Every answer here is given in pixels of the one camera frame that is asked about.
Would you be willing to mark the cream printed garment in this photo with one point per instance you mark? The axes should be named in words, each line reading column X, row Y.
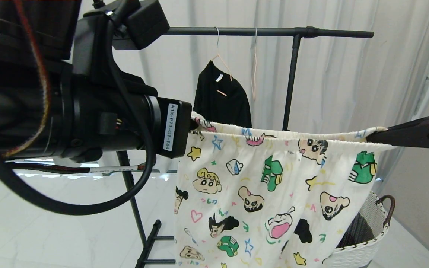
column 274, row 186

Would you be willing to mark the black clothes rack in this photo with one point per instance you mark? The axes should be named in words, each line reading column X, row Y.
column 255, row 31

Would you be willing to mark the black t-shirt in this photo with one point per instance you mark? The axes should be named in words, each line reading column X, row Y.
column 222, row 104

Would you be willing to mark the pink clothes hanger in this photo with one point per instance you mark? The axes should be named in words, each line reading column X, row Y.
column 222, row 61
column 254, row 74

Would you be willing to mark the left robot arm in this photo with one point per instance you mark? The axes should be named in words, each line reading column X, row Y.
column 13, row 93

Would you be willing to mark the white laundry basket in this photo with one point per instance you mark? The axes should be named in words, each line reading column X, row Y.
column 371, row 223

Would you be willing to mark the white curtain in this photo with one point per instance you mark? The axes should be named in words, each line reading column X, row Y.
column 330, row 74

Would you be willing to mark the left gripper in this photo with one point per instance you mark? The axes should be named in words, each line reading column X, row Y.
column 136, row 119

